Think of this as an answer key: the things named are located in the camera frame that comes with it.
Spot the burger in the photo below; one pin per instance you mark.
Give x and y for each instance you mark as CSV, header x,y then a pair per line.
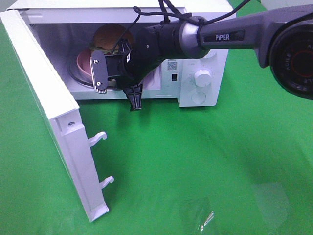
x,y
106,37

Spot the white microwave oven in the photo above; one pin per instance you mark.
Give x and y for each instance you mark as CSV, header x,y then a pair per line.
x,y
51,37

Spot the clear tape patch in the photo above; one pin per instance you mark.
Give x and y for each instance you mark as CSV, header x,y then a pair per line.
x,y
197,217

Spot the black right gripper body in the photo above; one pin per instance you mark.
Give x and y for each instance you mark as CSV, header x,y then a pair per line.
x,y
125,69

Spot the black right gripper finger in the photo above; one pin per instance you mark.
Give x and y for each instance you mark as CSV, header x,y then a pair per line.
x,y
134,95
124,46

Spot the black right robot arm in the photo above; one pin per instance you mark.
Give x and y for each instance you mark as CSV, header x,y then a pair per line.
x,y
282,39

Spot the white microwave knob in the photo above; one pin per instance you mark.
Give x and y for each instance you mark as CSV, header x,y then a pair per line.
x,y
202,78

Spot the white microwave door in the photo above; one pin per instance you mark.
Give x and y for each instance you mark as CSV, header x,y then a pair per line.
x,y
61,111

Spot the pink plate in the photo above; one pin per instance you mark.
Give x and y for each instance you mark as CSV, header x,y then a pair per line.
x,y
151,82

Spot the glass microwave turntable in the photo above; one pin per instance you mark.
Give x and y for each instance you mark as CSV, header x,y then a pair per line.
x,y
80,72

